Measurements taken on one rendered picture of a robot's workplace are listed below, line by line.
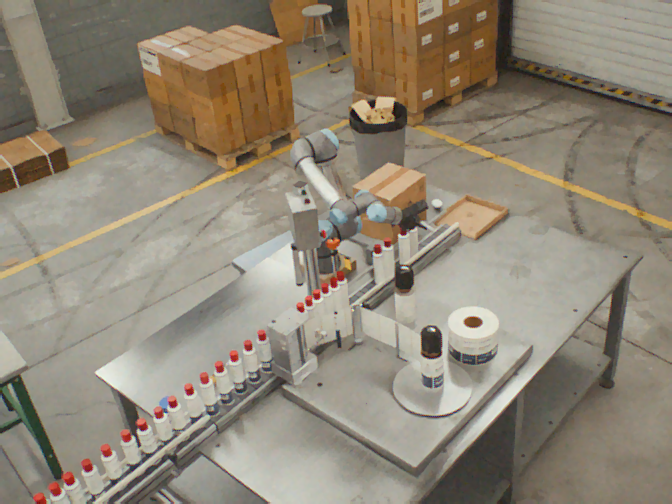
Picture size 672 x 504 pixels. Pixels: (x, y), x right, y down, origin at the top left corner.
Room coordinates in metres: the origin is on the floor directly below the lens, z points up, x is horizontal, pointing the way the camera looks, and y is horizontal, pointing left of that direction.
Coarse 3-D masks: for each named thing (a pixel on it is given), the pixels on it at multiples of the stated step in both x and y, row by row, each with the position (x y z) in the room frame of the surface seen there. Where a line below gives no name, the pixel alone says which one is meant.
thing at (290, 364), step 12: (276, 336) 2.29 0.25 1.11; (288, 336) 2.25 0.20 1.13; (300, 336) 2.30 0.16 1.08; (276, 348) 2.29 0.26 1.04; (288, 348) 2.25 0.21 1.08; (300, 348) 2.31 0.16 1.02; (276, 360) 2.30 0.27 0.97; (288, 360) 2.25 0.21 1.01; (300, 360) 2.28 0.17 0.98; (312, 360) 2.32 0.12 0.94; (276, 372) 2.31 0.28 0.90; (288, 372) 2.26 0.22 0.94; (300, 372) 2.27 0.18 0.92
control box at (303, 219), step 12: (288, 192) 2.75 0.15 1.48; (288, 204) 2.68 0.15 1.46; (300, 204) 2.65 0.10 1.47; (312, 204) 2.64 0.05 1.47; (288, 216) 2.74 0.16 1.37; (300, 216) 2.59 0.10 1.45; (312, 216) 2.60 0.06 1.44; (300, 228) 2.59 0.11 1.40; (312, 228) 2.60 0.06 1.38; (300, 240) 2.59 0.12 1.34; (312, 240) 2.60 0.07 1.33
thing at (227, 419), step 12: (444, 240) 3.15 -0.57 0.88; (456, 240) 3.21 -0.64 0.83; (432, 252) 3.06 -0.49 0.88; (420, 264) 3.00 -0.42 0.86; (360, 288) 2.84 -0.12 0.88; (384, 288) 2.82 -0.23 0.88; (372, 300) 2.74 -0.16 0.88; (312, 348) 2.46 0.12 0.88; (264, 384) 2.27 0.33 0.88; (276, 384) 2.31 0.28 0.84; (252, 396) 2.22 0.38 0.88; (204, 408) 2.18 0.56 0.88; (240, 408) 2.18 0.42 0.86; (228, 420) 2.12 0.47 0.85
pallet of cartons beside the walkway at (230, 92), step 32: (192, 32) 6.88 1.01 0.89; (224, 32) 6.77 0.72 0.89; (256, 32) 6.66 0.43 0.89; (160, 64) 6.47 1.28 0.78; (192, 64) 6.05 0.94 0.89; (224, 64) 5.98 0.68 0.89; (256, 64) 6.17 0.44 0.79; (160, 96) 6.54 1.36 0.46; (192, 96) 6.09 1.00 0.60; (224, 96) 5.95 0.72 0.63; (256, 96) 6.13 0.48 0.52; (288, 96) 6.32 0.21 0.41; (160, 128) 6.69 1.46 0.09; (192, 128) 6.18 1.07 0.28; (224, 128) 5.91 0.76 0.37; (256, 128) 6.10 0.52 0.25; (288, 128) 6.26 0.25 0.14; (224, 160) 5.86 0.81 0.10
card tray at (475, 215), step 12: (456, 204) 3.52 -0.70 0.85; (468, 204) 3.53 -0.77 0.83; (480, 204) 3.52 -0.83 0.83; (492, 204) 3.47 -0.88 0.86; (444, 216) 3.44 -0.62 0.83; (456, 216) 3.43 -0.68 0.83; (468, 216) 3.41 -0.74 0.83; (480, 216) 3.40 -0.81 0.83; (492, 216) 3.39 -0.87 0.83; (468, 228) 3.30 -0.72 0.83; (480, 228) 3.29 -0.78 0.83
